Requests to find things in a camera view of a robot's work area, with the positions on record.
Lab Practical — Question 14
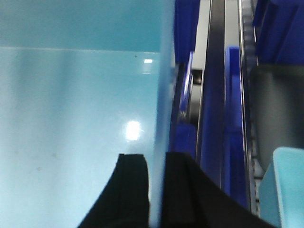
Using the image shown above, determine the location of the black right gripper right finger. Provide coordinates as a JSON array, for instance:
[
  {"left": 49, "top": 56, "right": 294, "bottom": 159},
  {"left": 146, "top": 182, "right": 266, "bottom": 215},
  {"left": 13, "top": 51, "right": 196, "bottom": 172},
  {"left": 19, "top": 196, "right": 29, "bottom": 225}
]
[{"left": 161, "top": 152, "right": 271, "bottom": 228}]

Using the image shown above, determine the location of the light blue plastic bin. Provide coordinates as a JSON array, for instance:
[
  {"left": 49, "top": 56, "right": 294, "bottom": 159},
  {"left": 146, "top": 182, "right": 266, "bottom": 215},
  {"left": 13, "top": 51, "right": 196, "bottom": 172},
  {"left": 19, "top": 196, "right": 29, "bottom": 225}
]
[{"left": 0, "top": 0, "right": 175, "bottom": 228}]

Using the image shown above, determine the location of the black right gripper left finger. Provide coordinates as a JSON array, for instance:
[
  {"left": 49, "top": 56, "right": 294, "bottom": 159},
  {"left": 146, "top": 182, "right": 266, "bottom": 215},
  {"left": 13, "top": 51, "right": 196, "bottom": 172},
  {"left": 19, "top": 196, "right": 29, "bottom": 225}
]
[{"left": 79, "top": 154, "right": 150, "bottom": 228}]

